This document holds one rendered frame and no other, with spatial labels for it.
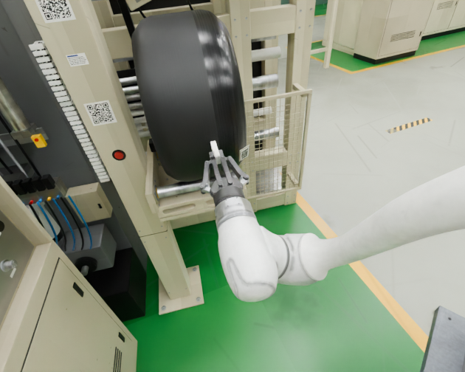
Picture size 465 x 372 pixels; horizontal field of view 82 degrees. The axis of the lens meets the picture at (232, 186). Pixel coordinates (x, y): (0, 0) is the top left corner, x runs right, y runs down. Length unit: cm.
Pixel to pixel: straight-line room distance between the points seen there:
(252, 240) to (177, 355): 123
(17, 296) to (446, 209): 98
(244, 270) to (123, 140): 67
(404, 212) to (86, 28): 84
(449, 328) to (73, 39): 137
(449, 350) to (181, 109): 102
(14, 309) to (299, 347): 125
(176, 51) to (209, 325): 139
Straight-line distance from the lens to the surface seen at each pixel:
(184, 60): 78
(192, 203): 105
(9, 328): 94
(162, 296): 183
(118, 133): 99
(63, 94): 98
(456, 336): 113
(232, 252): 52
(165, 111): 76
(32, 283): 100
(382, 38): 538
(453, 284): 211
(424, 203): 38
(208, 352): 165
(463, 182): 37
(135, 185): 111
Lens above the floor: 156
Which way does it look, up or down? 40 degrees down
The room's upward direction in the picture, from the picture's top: 6 degrees counter-clockwise
